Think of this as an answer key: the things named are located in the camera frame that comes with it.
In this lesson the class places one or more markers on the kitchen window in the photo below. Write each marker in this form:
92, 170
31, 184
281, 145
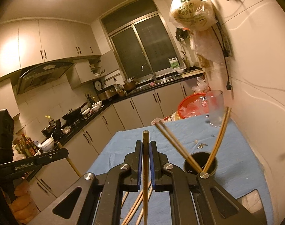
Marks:
140, 39

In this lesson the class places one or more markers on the red plastic basket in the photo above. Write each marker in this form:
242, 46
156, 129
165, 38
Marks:
193, 105

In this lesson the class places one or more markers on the person left hand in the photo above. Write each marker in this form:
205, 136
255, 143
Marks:
23, 207

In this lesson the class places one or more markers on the range hood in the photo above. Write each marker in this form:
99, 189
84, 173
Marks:
41, 74

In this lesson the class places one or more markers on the hanging plastic bag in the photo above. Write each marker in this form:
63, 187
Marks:
194, 15

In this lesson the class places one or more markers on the black wok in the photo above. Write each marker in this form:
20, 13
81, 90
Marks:
73, 115

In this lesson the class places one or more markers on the small metal screws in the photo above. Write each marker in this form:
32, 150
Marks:
199, 145

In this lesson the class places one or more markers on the clear glass mug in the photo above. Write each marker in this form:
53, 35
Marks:
213, 106

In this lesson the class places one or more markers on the metal cooking pot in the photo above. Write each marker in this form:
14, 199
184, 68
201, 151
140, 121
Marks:
130, 84

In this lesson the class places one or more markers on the white bowl on counter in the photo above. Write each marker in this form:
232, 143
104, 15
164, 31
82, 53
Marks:
47, 145

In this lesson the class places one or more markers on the green detergent jug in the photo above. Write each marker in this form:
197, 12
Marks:
174, 63

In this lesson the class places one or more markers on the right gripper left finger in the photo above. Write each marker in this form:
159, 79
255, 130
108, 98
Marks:
96, 199

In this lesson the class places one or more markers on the blue towel table cover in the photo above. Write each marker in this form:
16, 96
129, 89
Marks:
238, 170

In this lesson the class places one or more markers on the yellow cap oil bottle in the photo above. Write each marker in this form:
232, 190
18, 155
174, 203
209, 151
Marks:
51, 121

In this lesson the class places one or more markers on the black chopstick holder cup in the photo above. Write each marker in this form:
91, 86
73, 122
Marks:
201, 158

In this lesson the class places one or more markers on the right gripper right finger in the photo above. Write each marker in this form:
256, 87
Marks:
194, 199

